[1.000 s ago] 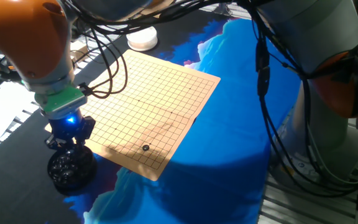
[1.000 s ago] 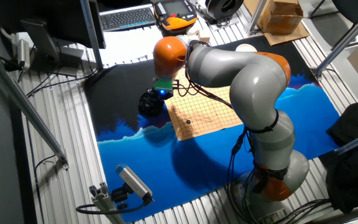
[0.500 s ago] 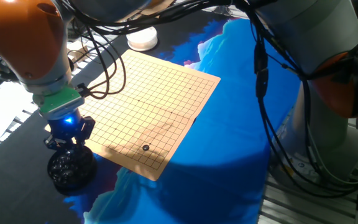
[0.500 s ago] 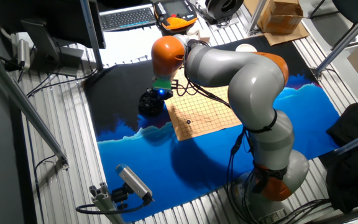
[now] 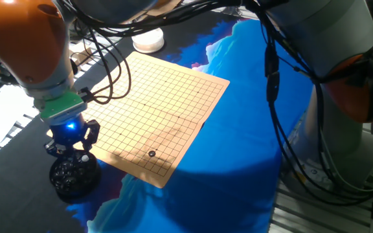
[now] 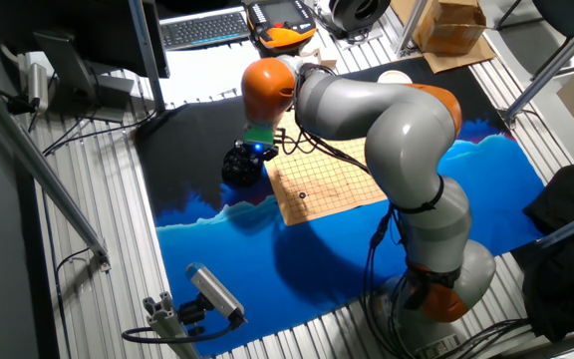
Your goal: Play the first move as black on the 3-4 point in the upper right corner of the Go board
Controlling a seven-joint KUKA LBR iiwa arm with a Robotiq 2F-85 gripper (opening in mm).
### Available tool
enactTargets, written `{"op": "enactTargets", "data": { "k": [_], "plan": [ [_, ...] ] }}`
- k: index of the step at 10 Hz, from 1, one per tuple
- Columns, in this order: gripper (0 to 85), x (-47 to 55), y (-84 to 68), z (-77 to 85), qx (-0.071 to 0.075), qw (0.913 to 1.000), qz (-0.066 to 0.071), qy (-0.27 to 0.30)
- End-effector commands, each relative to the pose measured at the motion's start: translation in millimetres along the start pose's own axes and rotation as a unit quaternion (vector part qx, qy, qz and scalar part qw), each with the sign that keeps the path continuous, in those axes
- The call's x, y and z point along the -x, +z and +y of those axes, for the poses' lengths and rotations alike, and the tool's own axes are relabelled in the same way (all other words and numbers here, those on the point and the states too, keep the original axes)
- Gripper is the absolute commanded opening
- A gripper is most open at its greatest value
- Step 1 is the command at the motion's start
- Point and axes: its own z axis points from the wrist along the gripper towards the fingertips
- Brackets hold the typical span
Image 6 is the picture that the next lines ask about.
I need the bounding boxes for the orange black teach pendant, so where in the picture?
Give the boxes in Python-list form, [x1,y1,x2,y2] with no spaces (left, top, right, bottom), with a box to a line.
[245,0,318,56]

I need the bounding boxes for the black base cable bundle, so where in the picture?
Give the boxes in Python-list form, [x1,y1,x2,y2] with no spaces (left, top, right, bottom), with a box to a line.
[435,317,532,359]

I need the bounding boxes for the black plug cable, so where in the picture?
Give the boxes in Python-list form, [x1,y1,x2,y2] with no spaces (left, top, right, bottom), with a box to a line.
[0,74,37,115]

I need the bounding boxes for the thin black floor cable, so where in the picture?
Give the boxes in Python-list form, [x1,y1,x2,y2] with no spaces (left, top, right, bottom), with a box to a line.
[53,246,93,359]

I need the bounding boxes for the tan Go board sheet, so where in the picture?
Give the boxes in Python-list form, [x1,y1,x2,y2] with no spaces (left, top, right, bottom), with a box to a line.
[264,112,388,228]

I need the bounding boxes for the aluminium frame post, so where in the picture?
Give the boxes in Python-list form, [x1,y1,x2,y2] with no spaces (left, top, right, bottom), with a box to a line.
[127,0,168,114]
[394,0,431,57]

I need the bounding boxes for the green flange adapter plate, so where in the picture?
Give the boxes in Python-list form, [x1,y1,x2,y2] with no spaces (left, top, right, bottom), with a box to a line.
[242,124,276,147]

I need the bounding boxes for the black jacket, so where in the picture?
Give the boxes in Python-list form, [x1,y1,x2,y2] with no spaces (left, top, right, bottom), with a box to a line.
[510,164,574,344]

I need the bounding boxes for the white bowl of white stones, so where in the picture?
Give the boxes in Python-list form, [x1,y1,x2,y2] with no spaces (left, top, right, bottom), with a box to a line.
[377,69,414,85]

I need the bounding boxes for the black camera cable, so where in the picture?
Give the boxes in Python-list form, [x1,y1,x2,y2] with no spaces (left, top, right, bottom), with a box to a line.
[121,318,241,346]

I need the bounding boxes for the thin black looped cable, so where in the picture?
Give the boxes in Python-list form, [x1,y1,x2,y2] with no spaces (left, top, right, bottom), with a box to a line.
[272,127,321,157]

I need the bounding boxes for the black round spool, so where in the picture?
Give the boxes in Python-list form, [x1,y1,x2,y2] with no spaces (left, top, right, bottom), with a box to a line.
[327,0,393,34]

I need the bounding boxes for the black bowl of black stones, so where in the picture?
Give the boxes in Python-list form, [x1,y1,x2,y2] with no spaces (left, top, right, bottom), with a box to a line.
[220,144,267,189]

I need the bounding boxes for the blue and black landscape mat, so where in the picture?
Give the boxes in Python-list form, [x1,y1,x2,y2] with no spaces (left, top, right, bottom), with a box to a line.
[134,57,546,358]

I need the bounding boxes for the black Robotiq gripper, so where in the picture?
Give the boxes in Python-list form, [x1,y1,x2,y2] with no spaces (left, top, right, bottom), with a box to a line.
[233,140,270,164]

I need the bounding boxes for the thick black arm cable bundle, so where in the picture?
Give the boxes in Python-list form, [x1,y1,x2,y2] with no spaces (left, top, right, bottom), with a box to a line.
[271,62,447,359]

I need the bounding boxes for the black computer keyboard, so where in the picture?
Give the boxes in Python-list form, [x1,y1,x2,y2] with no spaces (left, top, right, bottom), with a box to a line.
[158,5,251,52]

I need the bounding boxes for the silver exterior camera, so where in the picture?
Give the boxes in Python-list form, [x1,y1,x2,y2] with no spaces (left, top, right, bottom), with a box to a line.
[185,262,247,323]

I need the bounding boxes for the grey monitor stand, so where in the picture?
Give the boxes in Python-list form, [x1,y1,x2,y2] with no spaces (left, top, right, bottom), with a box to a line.
[32,29,137,125]

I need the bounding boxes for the dark office chair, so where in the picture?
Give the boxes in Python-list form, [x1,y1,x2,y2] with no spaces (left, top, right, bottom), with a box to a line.
[495,0,574,51]

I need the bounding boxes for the aluminium frame beam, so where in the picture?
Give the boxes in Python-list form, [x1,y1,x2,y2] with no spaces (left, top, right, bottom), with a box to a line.
[503,4,574,124]
[535,202,574,250]
[0,74,113,273]

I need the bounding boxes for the black computer monitor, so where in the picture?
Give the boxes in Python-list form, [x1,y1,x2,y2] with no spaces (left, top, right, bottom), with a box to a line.
[0,0,171,80]

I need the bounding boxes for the brown cardboard box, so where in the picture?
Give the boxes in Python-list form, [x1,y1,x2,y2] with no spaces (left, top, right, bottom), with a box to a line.
[411,0,488,56]

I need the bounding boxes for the silver cylindrical device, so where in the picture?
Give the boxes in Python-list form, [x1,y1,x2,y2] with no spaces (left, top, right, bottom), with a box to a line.
[26,63,50,114]

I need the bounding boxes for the short aluminium camera mount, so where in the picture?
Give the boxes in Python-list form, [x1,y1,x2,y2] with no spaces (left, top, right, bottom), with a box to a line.
[142,291,202,359]

